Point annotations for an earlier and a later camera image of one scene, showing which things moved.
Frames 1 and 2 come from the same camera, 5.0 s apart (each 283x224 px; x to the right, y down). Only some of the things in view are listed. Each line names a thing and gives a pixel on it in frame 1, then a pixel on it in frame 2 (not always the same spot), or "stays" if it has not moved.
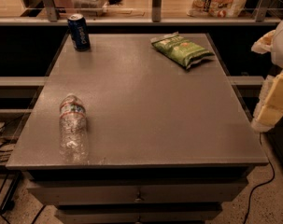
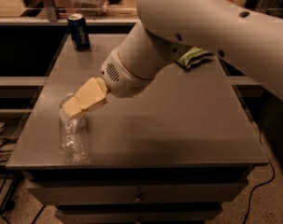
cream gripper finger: [275, 102] to [115, 79]
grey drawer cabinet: [166, 144] stays
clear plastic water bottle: [73, 131] stays
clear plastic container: [91, 2] stays
